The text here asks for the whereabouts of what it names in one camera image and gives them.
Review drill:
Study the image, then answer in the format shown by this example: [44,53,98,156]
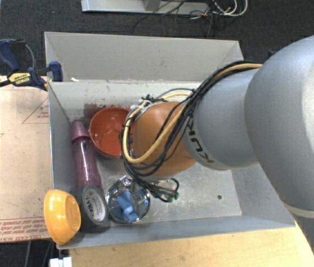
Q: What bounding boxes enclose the yellow bowl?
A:
[43,188,82,246]

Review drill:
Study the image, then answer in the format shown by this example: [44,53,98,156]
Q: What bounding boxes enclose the purple plastic bottle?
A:
[71,120,104,191]

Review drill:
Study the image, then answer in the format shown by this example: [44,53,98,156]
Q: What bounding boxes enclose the grey tape roll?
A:
[76,184,111,228]

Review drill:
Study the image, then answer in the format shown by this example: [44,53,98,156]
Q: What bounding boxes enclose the shiny metal bowl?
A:
[105,176,151,224]

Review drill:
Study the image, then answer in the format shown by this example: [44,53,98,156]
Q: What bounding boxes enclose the brown cardboard board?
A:
[0,75,55,245]

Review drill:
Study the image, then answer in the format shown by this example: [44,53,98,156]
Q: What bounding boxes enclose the red-orange bowl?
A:
[89,107,136,159]

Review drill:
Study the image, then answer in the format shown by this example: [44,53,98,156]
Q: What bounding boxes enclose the blue plastic object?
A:
[116,190,138,223]

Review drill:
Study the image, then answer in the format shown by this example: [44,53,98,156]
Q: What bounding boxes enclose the grey metal bin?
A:
[44,31,297,251]

